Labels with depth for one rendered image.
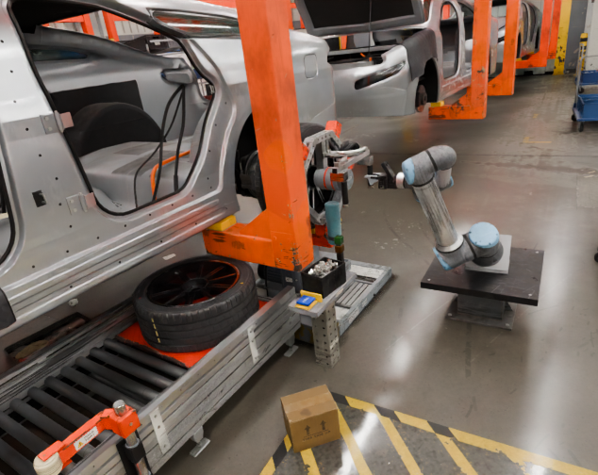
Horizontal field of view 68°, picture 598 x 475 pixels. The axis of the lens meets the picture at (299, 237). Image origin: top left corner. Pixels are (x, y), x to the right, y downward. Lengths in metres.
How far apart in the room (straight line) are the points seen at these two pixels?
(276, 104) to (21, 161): 1.05
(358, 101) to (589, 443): 3.92
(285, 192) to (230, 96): 0.73
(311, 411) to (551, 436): 1.01
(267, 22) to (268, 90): 0.28
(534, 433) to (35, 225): 2.21
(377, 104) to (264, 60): 3.19
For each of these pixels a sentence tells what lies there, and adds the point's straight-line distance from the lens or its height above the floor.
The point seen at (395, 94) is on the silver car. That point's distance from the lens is 5.21.
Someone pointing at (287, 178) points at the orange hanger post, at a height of 1.03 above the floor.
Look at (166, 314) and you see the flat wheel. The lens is 2.27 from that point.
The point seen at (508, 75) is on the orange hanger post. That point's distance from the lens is 7.96.
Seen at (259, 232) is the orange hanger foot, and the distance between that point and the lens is 2.43.
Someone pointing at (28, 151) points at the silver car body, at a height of 1.37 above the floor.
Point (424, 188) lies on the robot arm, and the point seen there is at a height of 0.91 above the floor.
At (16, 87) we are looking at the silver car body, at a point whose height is 1.59.
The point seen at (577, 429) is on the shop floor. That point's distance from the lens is 2.37.
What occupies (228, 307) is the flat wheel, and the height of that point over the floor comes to 0.46.
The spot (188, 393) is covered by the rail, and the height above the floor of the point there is 0.33.
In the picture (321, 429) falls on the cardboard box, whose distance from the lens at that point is 2.10.
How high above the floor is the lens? 1.62
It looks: 23 degrees down
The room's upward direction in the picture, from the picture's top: 7 degrees counter-clockwise
